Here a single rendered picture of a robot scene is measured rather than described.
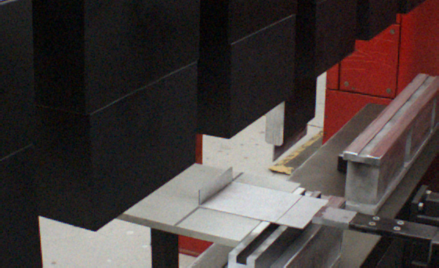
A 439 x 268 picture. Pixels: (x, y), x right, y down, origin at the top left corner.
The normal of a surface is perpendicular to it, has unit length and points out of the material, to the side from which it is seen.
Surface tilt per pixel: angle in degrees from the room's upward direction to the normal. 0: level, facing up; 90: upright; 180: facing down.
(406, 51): 90
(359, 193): 90
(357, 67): 90
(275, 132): 90
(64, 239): 0
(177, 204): 0
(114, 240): 0
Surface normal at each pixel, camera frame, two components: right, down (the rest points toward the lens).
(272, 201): 0.02, -0.95
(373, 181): -0.44, 0.28
